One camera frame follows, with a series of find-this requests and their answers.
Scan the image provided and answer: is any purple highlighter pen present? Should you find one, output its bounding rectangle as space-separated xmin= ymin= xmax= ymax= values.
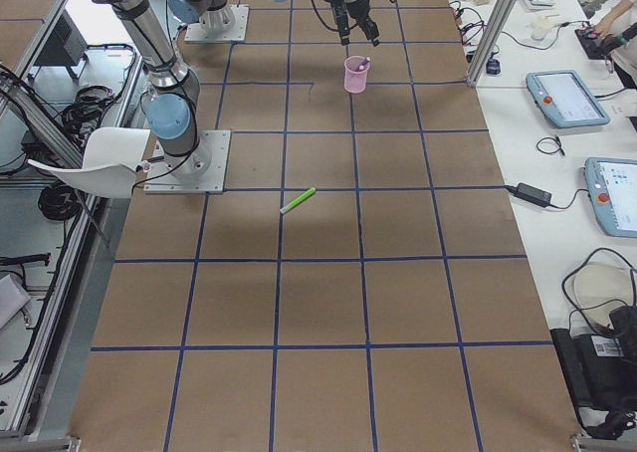
xmin=357 ymin=57 xmax=371 ymax=71

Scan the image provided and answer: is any upper blue teach pendant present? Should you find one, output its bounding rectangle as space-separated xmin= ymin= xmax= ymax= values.
xmin=526 ymin=70 xmax=610 ymax=128

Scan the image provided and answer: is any person's hand at desk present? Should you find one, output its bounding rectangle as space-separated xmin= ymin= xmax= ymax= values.
xmin=593 ymin=18 xmax=613 ymax=37

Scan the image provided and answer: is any aluminium frame post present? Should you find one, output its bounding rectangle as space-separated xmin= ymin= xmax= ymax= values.
xmin=466 ymin=0 xmax=516 ymax=88

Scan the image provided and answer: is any black power adapter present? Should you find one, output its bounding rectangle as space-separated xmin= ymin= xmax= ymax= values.
xmin=515 ymin=183 xmax=551 ymax=208

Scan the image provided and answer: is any pink mesh cup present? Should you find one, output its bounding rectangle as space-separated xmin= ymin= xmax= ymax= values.
xmin=343 ymin=56 xmax=371 ymax=94

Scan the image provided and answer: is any green highlighter pen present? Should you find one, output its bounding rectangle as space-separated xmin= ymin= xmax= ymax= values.
xmin=280 ymin=187 xmax=317 ymax=215

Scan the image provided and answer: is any blue teach pendant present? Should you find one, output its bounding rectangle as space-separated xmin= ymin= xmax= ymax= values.
xmin=526 ymin=70 xmax=610 ymax=128
xmin=584 ymin=157 xmax=636 ymax=238

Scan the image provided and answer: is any white plastic chair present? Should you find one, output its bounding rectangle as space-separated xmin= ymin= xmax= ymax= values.
xmin=28 ymin=126 xmax=150 ymax=199

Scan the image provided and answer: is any lower blue teach pendant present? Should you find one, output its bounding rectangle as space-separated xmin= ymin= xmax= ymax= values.
xmin=584 ymin=157 xmax=636 ymax=238

